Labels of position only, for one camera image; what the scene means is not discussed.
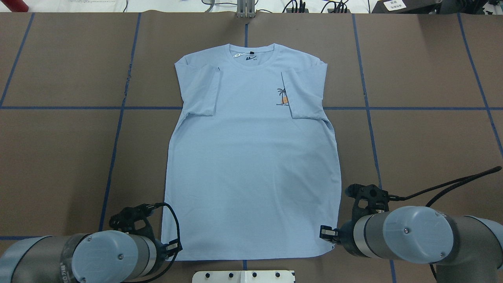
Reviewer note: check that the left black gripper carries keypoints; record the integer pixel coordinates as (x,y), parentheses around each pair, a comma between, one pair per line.
(171,248)

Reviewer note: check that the red cylinder bottle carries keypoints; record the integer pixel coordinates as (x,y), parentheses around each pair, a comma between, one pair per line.
(16,5)

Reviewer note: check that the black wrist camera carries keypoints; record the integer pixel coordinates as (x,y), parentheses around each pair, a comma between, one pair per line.
(172,248)
(329,234)

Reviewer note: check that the light blue t-shirt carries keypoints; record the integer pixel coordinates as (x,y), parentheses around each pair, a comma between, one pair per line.
(252,165)

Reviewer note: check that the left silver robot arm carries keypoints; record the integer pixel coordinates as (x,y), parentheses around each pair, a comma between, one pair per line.
(126,252)

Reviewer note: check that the white metal mount base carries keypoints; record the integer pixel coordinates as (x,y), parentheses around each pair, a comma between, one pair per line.
(245,276)

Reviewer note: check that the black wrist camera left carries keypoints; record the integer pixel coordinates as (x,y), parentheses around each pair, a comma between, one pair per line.
(172,248)

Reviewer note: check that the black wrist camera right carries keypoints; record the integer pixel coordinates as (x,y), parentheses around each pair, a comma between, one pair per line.
(329,234)

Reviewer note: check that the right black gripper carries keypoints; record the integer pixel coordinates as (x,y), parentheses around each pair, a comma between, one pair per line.
(342,236)

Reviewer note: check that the aluminium frame post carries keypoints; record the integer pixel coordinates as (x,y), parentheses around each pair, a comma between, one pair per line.
(246,8)

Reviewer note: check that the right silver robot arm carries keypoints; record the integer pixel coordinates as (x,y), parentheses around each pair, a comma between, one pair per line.
(463,249)

